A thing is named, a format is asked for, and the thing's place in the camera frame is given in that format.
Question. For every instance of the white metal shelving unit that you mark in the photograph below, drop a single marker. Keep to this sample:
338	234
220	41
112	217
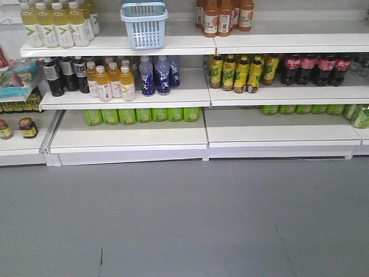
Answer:
223	130

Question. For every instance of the teal snack bag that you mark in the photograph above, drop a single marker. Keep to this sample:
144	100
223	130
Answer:
19	80

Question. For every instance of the green drink bottle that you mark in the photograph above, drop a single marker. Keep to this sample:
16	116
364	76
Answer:
110	116
159	114
127	116
143	115
191	114
175	114
93	117

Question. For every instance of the yellow lemon tea bottle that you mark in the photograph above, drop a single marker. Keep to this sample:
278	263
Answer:
241	73
216	71
229	67
254	75
270	68

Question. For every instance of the cola plastic bottle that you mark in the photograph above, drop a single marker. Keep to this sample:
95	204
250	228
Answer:
291	66
307	64
342	65
325	66

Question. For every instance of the blue sports drink bottle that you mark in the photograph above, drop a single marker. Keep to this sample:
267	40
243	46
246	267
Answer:
174	76
146	71
163	70

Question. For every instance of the light blue plastic basket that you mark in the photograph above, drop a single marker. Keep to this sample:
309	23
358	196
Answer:
145	23

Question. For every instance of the dark tea bottle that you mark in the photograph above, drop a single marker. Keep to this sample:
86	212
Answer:
79	65
69	73
52	74

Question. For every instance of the orange vitamin drink bottle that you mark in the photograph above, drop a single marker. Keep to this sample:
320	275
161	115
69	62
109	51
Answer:
91	77
127	84
103	84
114	78

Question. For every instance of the pale yellow drink bottle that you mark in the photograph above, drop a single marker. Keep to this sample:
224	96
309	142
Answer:
78	25
30	23
62	26
46	26

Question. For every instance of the red sauce jar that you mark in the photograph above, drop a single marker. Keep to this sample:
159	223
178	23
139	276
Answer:
28	128
6	132

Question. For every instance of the orange C100 juice bottle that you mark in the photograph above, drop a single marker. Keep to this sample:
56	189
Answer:
224	20
246	15
211	19

